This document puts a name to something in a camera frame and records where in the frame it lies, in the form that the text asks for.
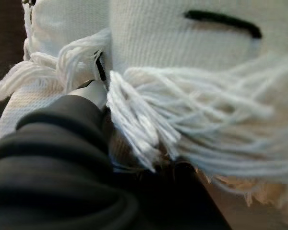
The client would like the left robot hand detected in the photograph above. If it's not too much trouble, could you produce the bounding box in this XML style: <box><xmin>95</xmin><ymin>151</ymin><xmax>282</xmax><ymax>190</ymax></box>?
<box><xmin>0</xmin><ymin>79</ymin><xmax>231</xmax><ymax>230</ymax></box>

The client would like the white fringed cushion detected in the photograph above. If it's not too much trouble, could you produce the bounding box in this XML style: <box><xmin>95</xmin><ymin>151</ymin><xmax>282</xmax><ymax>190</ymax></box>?
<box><xmin>0</xmin><ymin>0</ymin><xmax>288</xmax><ymax>214</ymax></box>

